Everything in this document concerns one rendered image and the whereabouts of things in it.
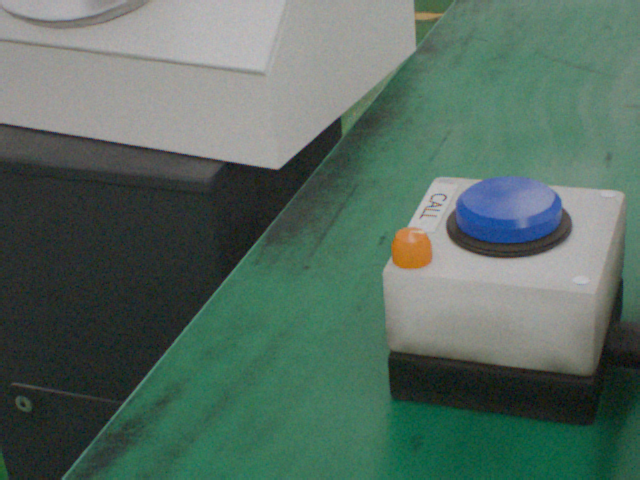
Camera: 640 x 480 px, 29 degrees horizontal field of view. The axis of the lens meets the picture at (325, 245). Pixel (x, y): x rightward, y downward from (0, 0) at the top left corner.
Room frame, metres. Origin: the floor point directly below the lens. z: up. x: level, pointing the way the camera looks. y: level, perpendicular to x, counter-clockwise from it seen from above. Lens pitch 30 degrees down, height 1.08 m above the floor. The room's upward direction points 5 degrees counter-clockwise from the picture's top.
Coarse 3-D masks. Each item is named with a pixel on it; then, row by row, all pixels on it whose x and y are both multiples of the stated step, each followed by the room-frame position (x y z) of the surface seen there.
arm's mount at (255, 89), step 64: (192, 0) 0.65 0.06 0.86; (256, 0) 0.63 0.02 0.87; (320, 0) 0.66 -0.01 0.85; (384, 0) 0.73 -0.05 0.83; (0, 64) 0.70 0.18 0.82; (64, 64) 0.68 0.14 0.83; (128, 64) 0.65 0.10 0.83; (192, 64) 0.63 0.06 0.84; (256, 64) 0.61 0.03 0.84; (320, 64) 0.65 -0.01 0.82; (384, 64) 0.72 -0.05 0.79; (64, 128) 0.68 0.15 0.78; (128, 128) 0.66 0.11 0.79; (192, 128) 0.63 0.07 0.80; (256, 128) 0.61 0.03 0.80; (320, 128) 0.65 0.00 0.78
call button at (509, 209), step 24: (480, 192) 0.42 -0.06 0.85; (504, 192) 0.42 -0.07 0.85; (528, 192) 0.42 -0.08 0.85; (552, 192) 0.42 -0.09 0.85; (456, 216) 0.42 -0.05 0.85; (480, 216) 0.40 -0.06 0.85; (504, 216) 0.40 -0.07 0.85; (528, 216) 0.40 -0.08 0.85; (552, 216) 0.40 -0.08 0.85; (504, 240) 0.40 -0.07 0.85; (528, 240) 0.40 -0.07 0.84
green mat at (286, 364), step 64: (512, 0) 0.84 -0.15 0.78; (576, 0) 0.83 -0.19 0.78; (448, 64) 0.73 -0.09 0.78; (512, 64) 0.72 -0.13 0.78; (576, 64) 0.71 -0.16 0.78; (384, 128) 0.65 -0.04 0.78; (448, 128) 0.64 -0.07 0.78; (512, 128) 0.63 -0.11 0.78; (576, 128) 0.62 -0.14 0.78; (320, 192) 0.58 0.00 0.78; (384, 192) 0.57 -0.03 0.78; (256, 256) 0.52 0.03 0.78; (320, 256) 0.51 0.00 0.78; (384, 256) 0.51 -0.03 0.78; (192, 320) 0.47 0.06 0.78; (256, 320) 0.46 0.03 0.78; (320, 320) 0.46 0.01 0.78; (384, 320) 0.45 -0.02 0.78; (192, 384) 0.42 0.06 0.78; (256, 384) 0.41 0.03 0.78; (320, 384) 0.41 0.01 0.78; (384, 384) 0.41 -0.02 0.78; (128, 448) 0.38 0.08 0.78; (192, 448) 0.38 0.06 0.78; (256, 448) 0.37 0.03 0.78; (320, 448) 0.37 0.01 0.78; (384, 448) 0.37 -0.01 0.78; (448, 448) 0.36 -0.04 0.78; (512, 448) 0.36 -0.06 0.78; (576, 448) 0.36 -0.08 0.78
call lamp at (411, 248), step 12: (408, 228) 0.40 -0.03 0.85; (420, 228) 0.40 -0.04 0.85; (396, 240) 0.40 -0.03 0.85; (408, 240) 0.40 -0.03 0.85; (420, 240) 0.40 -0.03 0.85; (396, 252) 0.40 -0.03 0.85; (408, 252) 0.39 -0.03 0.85; (420, 252) 0.39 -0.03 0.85; (396, 264) 0.40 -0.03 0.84; (408, 264) 0.39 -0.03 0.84; (420, 264) 0.39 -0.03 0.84
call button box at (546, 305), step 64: (448, 192) 0.45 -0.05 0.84; (576, 192) 0.44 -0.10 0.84; (448, 256) 0.40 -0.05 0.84; (512, 256) 0.39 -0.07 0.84; (576, 256) 0.39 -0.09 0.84; (448, 320) 0.39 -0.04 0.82; (512, 320) 0.38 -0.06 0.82; (576, 320) 0.37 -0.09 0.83; (448, 384) 0.39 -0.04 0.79; (512, 384) 0.38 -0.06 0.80; (576, 384) 0.37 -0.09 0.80
